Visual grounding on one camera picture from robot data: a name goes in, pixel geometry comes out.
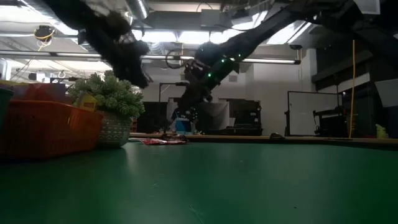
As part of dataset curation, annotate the black machine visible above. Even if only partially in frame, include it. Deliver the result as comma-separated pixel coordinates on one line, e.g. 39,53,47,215
312,106,349,136

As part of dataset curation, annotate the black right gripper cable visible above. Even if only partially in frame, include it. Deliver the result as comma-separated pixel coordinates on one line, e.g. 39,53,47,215
164,49,190,70

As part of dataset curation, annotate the yellow hanging cable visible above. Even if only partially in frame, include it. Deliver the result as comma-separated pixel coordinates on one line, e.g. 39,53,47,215
348,39,357,138

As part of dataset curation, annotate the black partition panel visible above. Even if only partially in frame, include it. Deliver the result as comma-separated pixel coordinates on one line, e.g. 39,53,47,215
136,101,169,133

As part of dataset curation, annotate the pale green potted succulent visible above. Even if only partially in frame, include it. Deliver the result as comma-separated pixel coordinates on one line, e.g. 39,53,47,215
67,70,146,149

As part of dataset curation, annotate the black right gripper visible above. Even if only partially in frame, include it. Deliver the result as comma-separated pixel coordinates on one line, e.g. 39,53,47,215
177,57,241,115

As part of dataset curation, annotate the white board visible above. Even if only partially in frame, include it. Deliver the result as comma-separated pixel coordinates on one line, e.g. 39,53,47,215
284,90,343,135

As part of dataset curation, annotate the green table mat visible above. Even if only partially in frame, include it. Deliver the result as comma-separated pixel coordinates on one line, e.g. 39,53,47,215
0,141,398,224

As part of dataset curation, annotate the orange plastic basket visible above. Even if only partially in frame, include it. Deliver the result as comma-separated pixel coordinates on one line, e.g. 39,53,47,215
0,99,105,160

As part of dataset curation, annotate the small green object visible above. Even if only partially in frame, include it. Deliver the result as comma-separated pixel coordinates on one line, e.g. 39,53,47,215
375,123,389,140

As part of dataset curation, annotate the black equipment cabinet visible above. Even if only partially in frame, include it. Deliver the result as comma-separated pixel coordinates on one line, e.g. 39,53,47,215
231,98,264,135

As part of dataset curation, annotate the long LED light bar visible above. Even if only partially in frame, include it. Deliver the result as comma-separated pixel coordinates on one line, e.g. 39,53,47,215
0,51,302,65

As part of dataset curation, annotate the black frame stand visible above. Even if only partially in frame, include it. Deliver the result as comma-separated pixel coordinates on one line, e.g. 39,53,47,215
158,82,190,103

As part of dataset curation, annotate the brown PayDay candy bar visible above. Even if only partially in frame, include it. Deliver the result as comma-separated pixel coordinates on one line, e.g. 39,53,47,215
161,133,189,142

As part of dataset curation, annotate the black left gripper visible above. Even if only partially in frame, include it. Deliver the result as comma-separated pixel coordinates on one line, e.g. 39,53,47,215
90,18,152,90

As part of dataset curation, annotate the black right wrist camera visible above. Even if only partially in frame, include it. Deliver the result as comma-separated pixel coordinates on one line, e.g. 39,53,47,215
194,41,222,63

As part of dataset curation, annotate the black and yellow cord reel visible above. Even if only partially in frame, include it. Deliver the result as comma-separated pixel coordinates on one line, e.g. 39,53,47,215
33,25,56,43

